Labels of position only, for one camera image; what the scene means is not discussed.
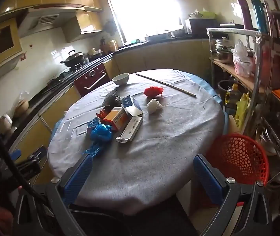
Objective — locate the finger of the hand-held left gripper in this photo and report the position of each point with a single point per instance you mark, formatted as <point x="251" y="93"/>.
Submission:
<point x="15" y="154"/>
<point x="30" y="167"/>

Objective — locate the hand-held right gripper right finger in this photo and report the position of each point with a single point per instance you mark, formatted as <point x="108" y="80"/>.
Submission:
<point x="207" y="177"/>

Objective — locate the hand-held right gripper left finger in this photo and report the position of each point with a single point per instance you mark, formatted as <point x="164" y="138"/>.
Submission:
<point x="77" y="177"/>

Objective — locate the blue plastic bag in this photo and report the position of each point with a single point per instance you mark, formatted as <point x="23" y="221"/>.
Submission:
<point x="100" y="132"/>

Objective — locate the blue packet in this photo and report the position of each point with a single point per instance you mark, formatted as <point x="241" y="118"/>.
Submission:
<point x="92" y="125"/>

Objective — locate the red wrapper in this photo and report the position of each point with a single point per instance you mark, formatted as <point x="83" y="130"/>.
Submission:
<point x="102" y="114"/>

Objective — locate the long white box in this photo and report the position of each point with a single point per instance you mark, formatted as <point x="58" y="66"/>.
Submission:
<point x="130" y="130"/>

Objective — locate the orange box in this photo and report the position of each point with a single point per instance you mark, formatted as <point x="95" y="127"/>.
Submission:
<point x="114" y="116"/>

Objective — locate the dark transparent plastic bag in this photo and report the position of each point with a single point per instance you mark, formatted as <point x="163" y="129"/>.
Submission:
<point x="111" y="100"/>

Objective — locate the blue and white box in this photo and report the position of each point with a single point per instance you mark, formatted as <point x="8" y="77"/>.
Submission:
<point x="130" y="103"/>

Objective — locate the white jar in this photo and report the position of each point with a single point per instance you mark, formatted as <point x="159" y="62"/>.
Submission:
<point x="3" y="124"/>

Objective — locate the red plastic basket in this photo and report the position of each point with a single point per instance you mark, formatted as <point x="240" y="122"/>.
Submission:
<point x="238" y="152"/>

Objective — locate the brown clay pot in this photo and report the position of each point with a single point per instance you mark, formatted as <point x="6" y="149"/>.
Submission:
<point x="21" y="107"/>

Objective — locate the grey tablecloth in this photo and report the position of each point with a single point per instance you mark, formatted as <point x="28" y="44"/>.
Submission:
<point x="154" y="147"/>

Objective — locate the yellow bag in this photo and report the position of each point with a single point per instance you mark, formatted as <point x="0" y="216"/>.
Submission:
<point x="243" y="108"/>

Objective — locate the cooking oil bottle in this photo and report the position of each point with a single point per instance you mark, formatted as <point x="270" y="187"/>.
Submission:
<point x="232" y="95"/>

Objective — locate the black bucket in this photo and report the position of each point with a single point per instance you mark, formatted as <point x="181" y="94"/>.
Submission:
<point x="222" y="86"/>

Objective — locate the black gas stove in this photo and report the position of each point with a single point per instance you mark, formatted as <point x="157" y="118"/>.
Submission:
<point x="64" y="75"/>

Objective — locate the maroon oven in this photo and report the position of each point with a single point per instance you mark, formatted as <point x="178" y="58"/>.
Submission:
<point x="91" y="78"/>

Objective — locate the long thin stick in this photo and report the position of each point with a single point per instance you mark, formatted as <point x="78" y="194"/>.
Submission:
<point x="165" y="84"/>

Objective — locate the red crumpled plastic bag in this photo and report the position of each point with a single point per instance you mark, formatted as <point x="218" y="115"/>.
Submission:
<point x="152" y="91"/>

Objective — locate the white bowl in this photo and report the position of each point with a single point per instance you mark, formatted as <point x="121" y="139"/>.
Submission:
<point x="120" y="80"/>

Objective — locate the black wok with lid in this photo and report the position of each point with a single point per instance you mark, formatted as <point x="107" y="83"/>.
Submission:
<point x="75" y="58"/>

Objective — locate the pink plastic bag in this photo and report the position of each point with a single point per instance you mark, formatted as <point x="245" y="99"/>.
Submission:
<point x="243" y="64"/>

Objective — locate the stainless steel pot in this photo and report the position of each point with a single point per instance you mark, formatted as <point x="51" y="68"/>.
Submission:
<point x="223" y="54"/>

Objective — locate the yellow packet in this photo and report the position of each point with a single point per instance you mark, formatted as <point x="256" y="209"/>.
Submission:
<point x="113" y="45"/>

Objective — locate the range hood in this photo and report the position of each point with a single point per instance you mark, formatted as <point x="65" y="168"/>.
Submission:
<point x="46" y="19"/>

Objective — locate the metal storage rack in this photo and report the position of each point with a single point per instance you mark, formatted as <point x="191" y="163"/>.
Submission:
<point x="238" y="30"/>

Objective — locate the microwave oven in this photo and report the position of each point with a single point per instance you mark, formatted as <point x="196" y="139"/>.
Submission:
<point x="201" y="25"/>

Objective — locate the green box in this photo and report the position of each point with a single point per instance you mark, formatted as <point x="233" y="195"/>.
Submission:
<point x="205" y="11"/>

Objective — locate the window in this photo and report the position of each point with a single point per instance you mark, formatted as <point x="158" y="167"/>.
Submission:
<point x="142" y="9"/>

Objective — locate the yellow wall cabinet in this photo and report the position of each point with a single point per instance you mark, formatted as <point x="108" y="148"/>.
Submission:
<point x="2" y="41"/>

